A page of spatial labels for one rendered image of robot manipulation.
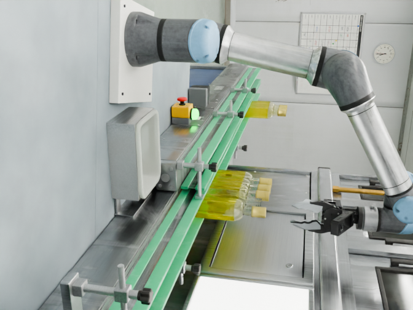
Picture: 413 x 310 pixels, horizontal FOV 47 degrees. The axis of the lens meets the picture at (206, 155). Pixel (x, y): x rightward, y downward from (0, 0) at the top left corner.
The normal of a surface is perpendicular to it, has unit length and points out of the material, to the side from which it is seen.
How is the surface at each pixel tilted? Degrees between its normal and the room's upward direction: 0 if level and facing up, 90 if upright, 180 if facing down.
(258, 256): 90
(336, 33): 90
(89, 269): 90
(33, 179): 0
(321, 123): 90
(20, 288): 0
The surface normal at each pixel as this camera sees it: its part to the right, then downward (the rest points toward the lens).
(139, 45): 0.10, 0.43
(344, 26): -0.21, 0.34
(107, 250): 0.00, -0.94
